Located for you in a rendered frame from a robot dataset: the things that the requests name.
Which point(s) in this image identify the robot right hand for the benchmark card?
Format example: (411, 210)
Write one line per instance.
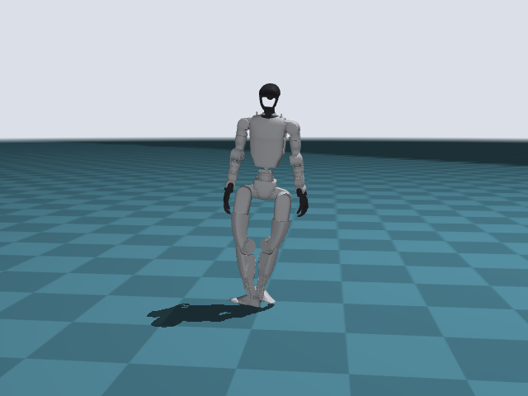
(228, 190)

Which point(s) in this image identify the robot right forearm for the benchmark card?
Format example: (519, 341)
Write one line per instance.
(233, 172)

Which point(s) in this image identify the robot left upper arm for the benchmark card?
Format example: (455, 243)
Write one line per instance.
(293, 129)

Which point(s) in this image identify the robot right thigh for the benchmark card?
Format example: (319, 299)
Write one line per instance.
(240, 219)

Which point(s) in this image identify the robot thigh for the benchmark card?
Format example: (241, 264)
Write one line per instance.
(240, 219)
(280, 222)

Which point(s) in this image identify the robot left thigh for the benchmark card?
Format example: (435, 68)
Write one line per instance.
(280, 222)

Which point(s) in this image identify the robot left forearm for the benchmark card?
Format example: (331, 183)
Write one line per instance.
(299, 176)

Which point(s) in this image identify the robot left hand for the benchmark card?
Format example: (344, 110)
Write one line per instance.
(303, 202)

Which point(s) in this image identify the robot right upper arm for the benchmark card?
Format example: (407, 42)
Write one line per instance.
(241, 139)

